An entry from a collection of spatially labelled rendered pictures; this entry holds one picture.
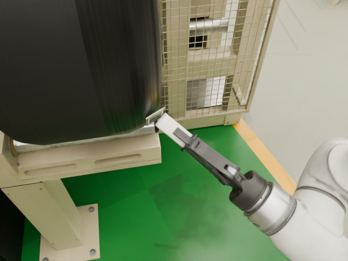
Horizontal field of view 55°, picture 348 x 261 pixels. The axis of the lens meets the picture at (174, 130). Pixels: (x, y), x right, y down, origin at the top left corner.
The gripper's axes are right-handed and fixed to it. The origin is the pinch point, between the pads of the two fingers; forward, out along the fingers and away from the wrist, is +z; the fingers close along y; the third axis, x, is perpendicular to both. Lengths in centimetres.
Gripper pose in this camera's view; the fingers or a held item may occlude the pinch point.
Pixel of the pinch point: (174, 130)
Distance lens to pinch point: 64.0
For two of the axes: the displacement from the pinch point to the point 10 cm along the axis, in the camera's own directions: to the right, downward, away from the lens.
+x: 6.2, -7.7, 1.6
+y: -0.9, 1.3, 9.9
